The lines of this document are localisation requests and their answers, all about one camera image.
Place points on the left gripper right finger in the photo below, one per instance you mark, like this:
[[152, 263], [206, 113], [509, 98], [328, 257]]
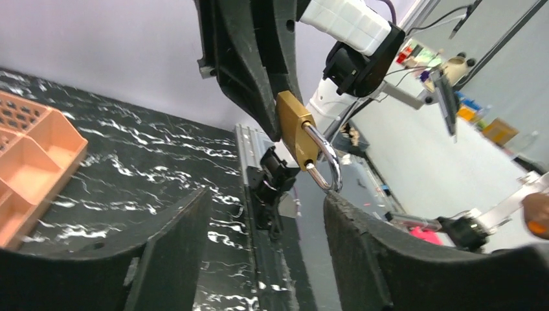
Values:
[[379, 267]]

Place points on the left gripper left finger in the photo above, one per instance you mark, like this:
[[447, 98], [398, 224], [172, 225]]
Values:
[[152, 265]]

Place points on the orange plastic file organizer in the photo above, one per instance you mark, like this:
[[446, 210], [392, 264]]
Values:
[[40, 152]]

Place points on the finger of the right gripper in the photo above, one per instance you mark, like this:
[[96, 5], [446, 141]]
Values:
[[274, 26], [240, 71]]

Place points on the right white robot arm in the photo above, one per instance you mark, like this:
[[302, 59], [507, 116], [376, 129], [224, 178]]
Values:
[[365, 45]]

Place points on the person hand in background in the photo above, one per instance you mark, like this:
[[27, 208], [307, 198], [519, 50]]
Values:
[[535, 214]]

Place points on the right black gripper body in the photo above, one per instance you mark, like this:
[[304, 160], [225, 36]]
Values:
[[206, 13]]

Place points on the brass padlock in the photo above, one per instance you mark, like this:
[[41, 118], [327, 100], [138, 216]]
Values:
[[304, 141]]

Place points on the beige panda mug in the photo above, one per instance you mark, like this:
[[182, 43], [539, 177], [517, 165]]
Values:
[[456, 67]]

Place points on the monitor on arm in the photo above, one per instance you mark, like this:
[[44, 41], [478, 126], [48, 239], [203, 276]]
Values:
[[442, 94]]

